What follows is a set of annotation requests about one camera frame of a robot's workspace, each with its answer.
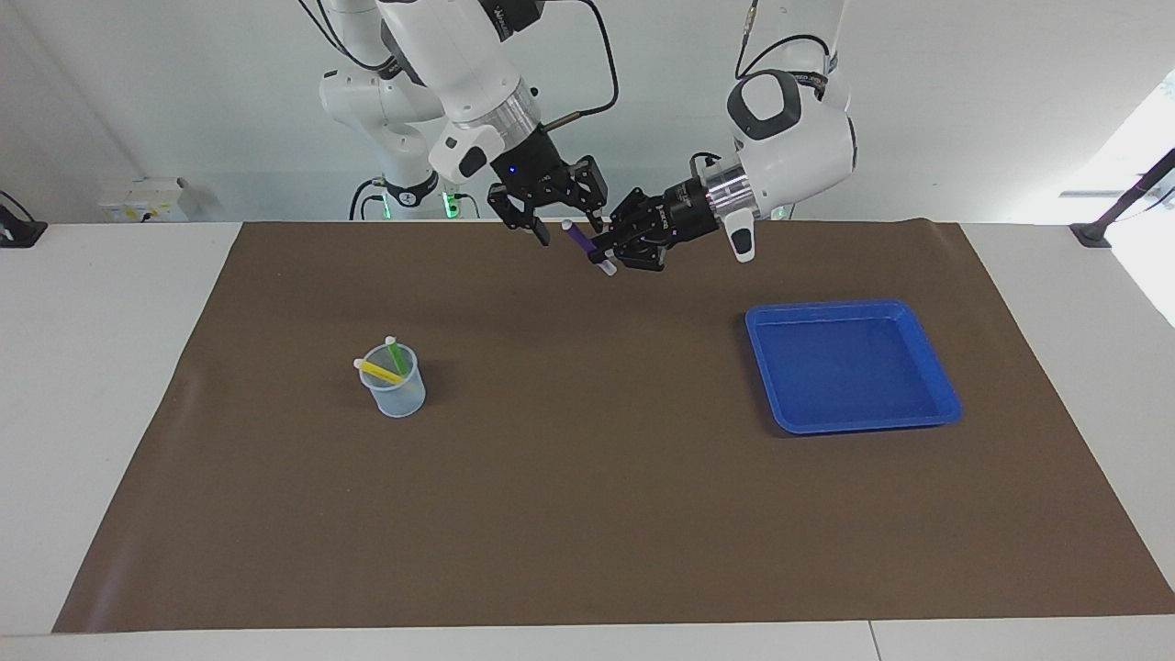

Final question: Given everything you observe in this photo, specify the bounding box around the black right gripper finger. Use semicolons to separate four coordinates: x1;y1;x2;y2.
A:
486;184;553;248
568;156;610;232

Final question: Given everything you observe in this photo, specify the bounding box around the purple marker pen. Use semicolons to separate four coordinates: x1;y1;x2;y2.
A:
562;218;619;277

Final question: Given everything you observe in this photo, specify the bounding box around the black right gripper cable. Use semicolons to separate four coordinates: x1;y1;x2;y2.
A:
542;0;621;129

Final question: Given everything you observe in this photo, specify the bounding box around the black clamp stand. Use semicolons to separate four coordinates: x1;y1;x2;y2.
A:
1069;147;1175;249

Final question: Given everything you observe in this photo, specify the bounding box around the brown table mat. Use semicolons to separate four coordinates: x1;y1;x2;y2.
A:
52;218;1175;634

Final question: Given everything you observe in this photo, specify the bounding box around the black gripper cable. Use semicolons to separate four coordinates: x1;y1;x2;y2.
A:
542;0;621;129
688;0;836;180

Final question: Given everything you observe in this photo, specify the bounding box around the white wall socket box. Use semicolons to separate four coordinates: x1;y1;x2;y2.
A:
99;177;189;224

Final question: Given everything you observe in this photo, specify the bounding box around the blue plastic tray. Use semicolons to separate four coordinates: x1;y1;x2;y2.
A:
744;299;963;435

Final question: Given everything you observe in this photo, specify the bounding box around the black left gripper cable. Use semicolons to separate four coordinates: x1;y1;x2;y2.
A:
688;0;836;180

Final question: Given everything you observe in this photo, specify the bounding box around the black table mount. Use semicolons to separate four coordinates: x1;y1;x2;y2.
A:
0;190;49;249

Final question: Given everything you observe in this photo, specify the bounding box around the translucent plastic cup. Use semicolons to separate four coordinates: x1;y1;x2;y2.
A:
358;343;427;420

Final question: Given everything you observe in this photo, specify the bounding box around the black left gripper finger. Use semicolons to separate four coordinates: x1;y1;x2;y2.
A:
591;236;667;274
606;189;650;242

